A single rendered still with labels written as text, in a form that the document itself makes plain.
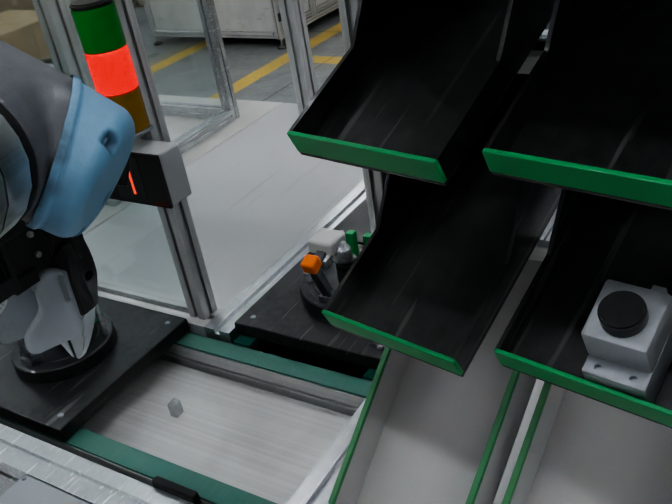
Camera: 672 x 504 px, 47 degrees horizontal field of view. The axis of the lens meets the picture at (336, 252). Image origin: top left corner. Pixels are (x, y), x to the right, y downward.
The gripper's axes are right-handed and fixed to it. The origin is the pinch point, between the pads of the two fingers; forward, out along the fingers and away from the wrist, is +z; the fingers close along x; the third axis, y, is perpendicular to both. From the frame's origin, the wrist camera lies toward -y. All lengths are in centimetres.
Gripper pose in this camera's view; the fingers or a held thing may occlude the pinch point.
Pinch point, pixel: (80, 337)
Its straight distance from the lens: 65.7
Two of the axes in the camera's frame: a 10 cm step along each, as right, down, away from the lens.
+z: 1.5, 8.5, 5.0
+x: 8.5, 1.5, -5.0
